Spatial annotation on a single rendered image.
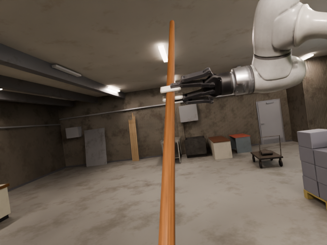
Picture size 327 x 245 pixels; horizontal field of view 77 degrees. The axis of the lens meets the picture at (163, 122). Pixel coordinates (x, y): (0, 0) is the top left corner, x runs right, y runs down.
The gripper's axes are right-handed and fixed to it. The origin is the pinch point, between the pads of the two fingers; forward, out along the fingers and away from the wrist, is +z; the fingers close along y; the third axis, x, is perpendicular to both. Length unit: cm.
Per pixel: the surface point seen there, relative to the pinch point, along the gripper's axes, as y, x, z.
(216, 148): 627, 499, -60
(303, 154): 314, 196, -191
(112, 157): 765, 639, 482
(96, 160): 731, 604, 550
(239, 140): 675, 567, -168
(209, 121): 696, 738, -62
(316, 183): 333, 146, -192
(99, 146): 684, 661, 525
